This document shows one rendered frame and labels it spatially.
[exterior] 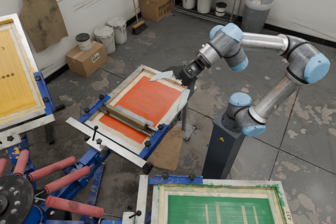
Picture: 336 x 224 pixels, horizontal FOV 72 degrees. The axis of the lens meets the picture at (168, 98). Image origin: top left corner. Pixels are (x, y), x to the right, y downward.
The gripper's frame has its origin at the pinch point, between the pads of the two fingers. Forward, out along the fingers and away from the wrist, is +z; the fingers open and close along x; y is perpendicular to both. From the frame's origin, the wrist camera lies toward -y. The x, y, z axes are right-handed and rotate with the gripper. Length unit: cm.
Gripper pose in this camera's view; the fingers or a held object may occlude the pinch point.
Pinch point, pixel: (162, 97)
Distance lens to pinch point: 83.9
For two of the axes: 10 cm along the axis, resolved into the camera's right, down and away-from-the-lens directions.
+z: -7.3, 6.6, 1.4
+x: -6.7, -7.4, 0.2
